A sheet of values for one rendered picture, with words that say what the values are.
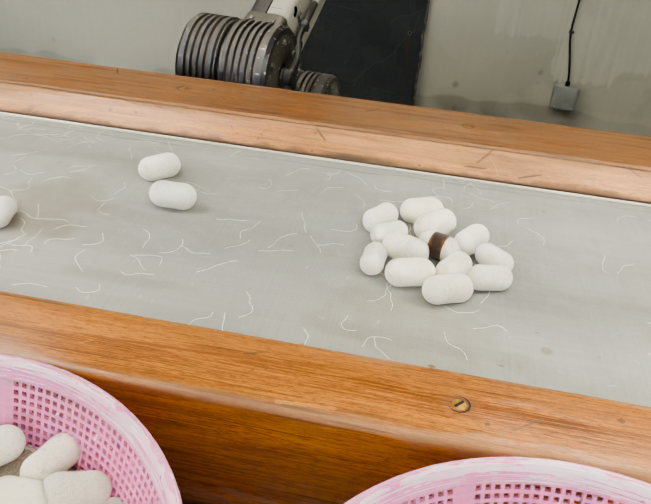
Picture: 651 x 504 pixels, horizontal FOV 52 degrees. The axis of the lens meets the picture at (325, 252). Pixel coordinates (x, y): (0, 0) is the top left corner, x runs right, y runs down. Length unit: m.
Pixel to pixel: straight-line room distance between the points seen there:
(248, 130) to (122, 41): 2.17
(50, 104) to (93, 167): 0.14
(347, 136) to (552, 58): 2.00
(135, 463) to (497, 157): 0.45
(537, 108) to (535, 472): 2.37
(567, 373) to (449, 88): 2.22
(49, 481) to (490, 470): 0.20
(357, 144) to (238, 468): 0.37
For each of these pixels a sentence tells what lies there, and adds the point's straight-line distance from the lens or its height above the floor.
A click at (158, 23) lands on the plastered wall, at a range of 2.75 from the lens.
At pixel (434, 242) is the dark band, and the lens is 0.50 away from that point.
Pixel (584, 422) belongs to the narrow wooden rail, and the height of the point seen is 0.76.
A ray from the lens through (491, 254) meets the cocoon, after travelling 0.51.
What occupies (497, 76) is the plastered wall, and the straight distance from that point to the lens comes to 2.61.
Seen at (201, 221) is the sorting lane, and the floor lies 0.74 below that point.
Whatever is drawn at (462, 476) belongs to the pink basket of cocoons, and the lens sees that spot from 0.33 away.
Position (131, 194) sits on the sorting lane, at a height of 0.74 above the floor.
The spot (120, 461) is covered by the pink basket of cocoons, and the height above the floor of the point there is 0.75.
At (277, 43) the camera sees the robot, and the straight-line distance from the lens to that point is 0.88.
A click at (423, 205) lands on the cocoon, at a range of 0.55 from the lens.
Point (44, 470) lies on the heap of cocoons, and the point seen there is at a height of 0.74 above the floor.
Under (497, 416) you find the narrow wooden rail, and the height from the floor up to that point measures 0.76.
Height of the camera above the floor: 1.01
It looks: 32 degrees down
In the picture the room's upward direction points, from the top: 5 degrees clockwise
